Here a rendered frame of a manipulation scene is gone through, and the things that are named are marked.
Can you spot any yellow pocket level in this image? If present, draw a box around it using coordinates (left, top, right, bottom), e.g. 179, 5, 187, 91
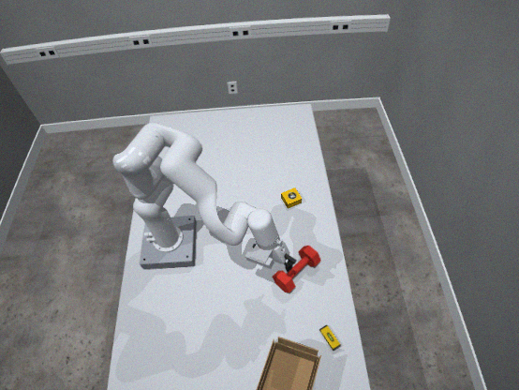
319, 324, 341, 351

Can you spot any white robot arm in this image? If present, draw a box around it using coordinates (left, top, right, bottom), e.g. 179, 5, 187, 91
113, 123, 282, 269

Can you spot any red dumbbell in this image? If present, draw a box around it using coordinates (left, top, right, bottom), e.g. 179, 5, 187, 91
273, 246, 321, 293

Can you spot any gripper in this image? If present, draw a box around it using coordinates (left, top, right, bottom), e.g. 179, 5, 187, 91
269, 238, 296, 272

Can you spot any brown cardboard box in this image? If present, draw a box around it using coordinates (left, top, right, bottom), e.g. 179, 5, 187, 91
256, 337, 321, 390

